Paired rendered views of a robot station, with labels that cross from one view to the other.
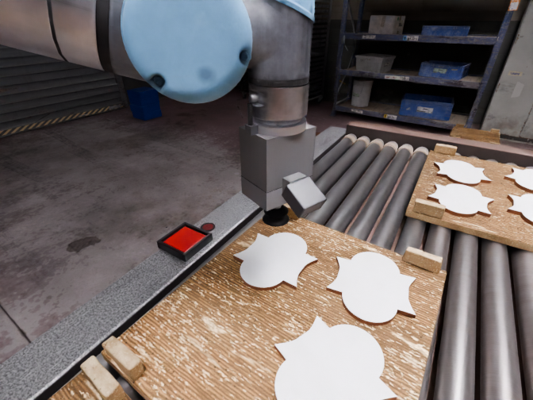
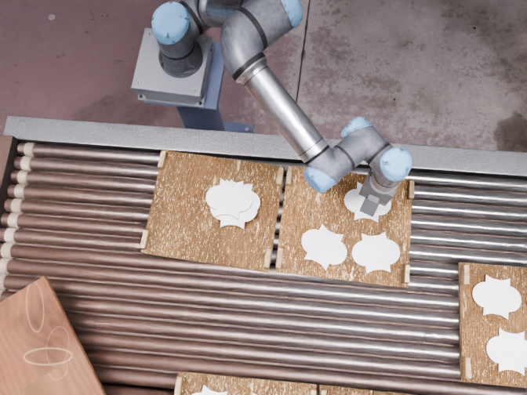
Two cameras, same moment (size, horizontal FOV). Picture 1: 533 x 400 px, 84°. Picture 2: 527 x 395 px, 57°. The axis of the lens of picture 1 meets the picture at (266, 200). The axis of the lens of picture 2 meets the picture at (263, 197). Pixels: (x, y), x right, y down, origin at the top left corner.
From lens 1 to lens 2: 118 cm
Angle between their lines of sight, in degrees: 54
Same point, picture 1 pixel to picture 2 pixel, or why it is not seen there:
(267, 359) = (316, 223)
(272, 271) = (357, 205)
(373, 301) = (364, 255)
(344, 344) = (336, 248)
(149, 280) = not seen: hidden behind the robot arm
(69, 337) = (287, 146)
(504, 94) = not seen: outside the picture
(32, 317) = (318, 18)
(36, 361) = (274, 144)
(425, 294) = (383, 278)
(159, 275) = not seen: hidden behind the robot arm
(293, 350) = (323, 231)
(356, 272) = (378, 244)
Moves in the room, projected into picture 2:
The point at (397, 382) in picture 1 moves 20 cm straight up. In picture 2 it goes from (332, 270) to (340, 262)
